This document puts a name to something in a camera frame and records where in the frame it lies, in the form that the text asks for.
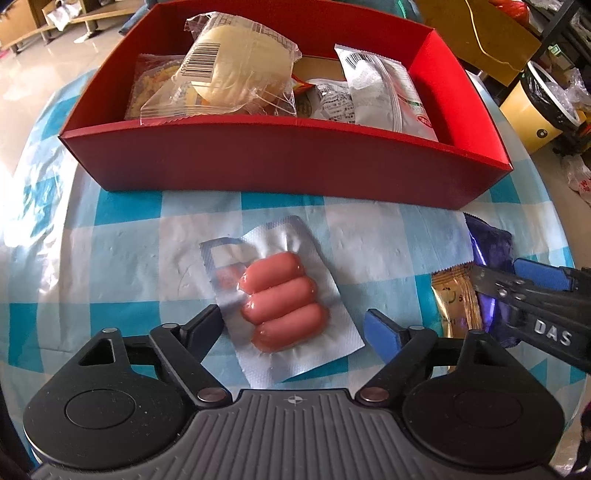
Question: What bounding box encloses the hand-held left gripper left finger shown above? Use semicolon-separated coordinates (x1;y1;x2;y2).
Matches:
76;304;232;408

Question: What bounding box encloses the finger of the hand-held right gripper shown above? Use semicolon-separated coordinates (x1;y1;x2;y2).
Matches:
470;264;525;301
513;257;578;292

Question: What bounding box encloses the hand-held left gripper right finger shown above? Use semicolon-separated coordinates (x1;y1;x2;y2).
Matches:
355;308;525;408

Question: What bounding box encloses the purple snack packet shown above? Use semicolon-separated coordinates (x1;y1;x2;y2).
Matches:
463;212;520;349

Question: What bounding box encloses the gold snack packet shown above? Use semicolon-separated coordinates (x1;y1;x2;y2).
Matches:
430;265;485;335

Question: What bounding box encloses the sausage packet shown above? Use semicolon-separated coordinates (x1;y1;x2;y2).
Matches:
199;215;365;388

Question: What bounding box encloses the red cardboard box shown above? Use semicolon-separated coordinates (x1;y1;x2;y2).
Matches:
58;0;514;210

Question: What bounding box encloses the white snack packet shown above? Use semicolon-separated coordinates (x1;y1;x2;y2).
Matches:
333;43;439;143

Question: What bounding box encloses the clear yellow chips packet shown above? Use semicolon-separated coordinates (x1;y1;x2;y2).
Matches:
126;53;195;121

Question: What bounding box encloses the clear bun packet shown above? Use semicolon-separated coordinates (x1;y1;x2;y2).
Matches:
139;13;303;126

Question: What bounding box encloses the white plastic bag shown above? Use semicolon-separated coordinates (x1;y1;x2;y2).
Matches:
566;157;591;204
44;0;77;31

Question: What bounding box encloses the blue checked tablecloth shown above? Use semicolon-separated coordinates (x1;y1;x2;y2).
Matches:
0;69;591;480

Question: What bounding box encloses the yellow trash bin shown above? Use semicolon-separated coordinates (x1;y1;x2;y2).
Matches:
500;60;588;155

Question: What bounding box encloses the grey printed snack packet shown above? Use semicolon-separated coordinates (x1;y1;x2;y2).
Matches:
305;78;357;124

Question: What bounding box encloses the yellow and red snack packet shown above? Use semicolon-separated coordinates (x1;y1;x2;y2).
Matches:
293;76;325;118

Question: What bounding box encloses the black metal rack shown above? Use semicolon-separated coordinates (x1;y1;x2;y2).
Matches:
531;0;591;153

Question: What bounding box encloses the red plastic bag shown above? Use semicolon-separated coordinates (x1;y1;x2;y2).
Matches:
490;0;528;21

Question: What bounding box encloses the yellow cable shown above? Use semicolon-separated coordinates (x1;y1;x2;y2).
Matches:
466;0;527;70

